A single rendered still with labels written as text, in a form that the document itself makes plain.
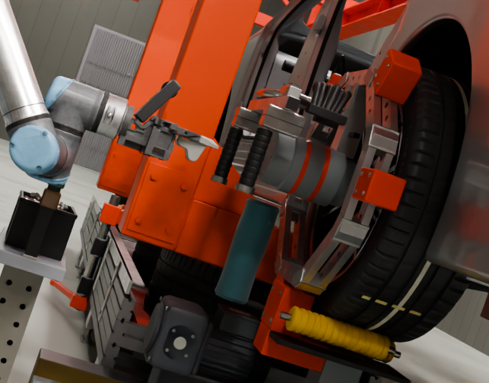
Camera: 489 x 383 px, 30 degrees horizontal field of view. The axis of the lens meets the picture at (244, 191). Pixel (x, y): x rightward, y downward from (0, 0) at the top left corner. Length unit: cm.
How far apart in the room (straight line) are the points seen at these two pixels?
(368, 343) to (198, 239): 68
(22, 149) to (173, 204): 89
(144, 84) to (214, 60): 193
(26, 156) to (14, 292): 60
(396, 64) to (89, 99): 67
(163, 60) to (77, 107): 263
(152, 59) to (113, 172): 58
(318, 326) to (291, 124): 47
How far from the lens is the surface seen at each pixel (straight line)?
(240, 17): 265
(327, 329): 214
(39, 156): 179
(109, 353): 277
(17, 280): 232
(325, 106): 202
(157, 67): 454
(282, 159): 215
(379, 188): 190
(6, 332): 234
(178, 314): 244
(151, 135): 195
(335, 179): 218
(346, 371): 228
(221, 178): 234
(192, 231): 262
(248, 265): 230
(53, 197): 209
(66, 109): 194
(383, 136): 200
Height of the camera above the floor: 76
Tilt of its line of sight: level
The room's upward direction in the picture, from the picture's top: 19 degrees clockwise
